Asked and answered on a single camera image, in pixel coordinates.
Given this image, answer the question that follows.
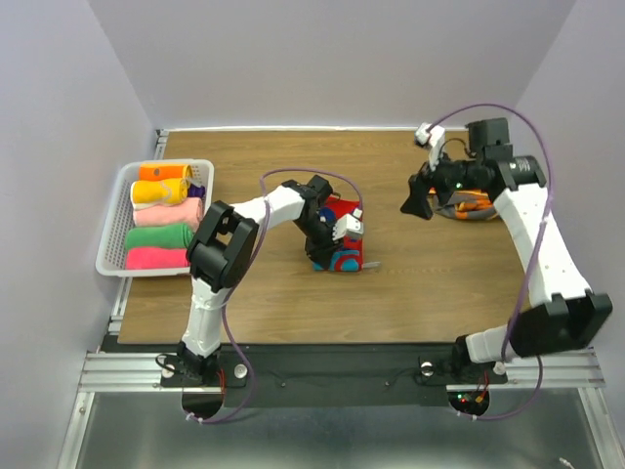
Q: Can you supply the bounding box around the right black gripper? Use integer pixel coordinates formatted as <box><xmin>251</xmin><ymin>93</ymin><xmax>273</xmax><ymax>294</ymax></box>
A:
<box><xmin>398</xmin><ymin>140</ymin><xmax>483</xmax><ymax>218</ymax></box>

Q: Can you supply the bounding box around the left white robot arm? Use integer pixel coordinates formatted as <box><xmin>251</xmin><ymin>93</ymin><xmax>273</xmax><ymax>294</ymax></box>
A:
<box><xmin>172</xmin><ymin>175</ymin><xmax>343</xmax><ymax>385</ymax></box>

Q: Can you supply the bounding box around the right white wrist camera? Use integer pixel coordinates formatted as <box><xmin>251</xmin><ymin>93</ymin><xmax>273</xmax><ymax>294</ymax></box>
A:
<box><xmin>414</xmin><ymin>122</ymin><xmax>445</xmax><ymax>171</ymax></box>

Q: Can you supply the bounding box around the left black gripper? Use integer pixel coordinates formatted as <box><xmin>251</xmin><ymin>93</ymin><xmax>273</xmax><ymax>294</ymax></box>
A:
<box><xmin>293</xmin><ymin>215</ymin><xmax>344</xmax><ymax>271</ymax></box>

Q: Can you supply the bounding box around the teal red-trimmed towel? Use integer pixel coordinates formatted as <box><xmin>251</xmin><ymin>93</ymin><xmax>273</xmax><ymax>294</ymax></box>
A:
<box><xmin>319</xmin><ymin>195</ymin><xmax>380</xmax><ymax>273</ymax></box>

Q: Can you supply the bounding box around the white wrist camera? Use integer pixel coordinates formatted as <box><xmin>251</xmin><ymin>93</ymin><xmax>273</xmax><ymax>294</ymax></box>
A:
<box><xmin>414</xmin><ymin>122</ymin><xmax>445</xmax><ymax>171</ymax></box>
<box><xmin>332</xmin><ymin>208</ymin><xmax>364</xmax><ymax>241</ymax></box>

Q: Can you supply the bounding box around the white plastic basket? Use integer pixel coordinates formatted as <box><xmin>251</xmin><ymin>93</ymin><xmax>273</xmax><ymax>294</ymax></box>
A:
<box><xmin>96</xmin><ymin>158</ymin><xmax>215</xmax><ymax>277</ymax></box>

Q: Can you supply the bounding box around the orange rolled towel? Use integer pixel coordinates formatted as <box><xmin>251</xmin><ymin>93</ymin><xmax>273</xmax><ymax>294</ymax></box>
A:
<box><xmin>139</xmin><ymin>163</ymin><xmax>192</xmax><ymax>182</ymax></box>

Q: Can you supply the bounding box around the green rolled towel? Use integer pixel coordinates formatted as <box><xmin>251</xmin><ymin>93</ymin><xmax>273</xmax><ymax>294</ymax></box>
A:
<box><xmin>125</xmin><ymin>223</ymin><xmax>194</xmax><ymax>250</ymax></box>

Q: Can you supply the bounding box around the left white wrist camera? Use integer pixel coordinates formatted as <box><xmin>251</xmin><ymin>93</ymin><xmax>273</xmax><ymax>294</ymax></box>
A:
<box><xmin>332</xmin><ymin>208</ymin><xmax>364</xmax><ymax>241</ymax></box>

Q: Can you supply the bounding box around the hot pink rolled towel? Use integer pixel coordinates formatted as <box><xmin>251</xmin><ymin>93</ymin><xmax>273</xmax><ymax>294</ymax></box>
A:
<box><xmin>125</xmin><ymin>246</ymin><xmax>189</xmax><ymax>270</ymax></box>

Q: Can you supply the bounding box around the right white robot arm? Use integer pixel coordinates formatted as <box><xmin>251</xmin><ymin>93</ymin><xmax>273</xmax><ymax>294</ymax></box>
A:
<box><xmin>400</xmin><ymin>118</ymin><xmax>613</xmax><ymax>381</ymax></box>

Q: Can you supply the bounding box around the light pink rolled towel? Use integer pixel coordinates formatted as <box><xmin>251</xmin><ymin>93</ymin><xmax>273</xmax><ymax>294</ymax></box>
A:
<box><xmin>133</xmin><ymin>197</ymin><xmax>204</xmax><ymax>232</ymax></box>

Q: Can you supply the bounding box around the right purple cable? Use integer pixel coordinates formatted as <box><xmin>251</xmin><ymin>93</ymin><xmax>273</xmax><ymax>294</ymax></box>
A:
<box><xmin>429</xmin><ymin>103</ymin><xmax>556</xmax><ymax>422</ymax></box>

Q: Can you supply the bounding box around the purple rolled towel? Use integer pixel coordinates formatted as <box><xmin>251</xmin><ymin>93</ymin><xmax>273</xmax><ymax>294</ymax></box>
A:
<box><xmin>187</xmin><ymin>184</ymin><xmax>206</xmax><ymax>199</ymax></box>

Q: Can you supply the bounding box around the grey orange-trimmed towel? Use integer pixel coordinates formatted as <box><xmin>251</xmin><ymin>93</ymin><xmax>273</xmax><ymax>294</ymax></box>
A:
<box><xmin>429</xmin><ymin>189</ymin><xmax>498</xmax><ymax>221</ymax></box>

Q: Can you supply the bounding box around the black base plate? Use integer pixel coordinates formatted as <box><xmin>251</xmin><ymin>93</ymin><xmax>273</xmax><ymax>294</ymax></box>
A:
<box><xmin>156</xmin><ymin>343</ymin><xmax>507</xmax><ymax>409</ymax></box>

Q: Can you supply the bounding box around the aluminium frame rail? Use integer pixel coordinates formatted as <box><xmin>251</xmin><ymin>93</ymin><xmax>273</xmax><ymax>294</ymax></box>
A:
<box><xmin>78</xmin><ymin>353</ymin><xmax>161</xmax><ymax>393</ymax></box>

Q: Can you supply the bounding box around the yellow patterned towel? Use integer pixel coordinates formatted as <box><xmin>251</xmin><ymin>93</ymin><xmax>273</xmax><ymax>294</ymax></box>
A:
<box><xmin>130</xmin><ymin>178</ymin><xmax>188</xmax><ymax>205</ymax></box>

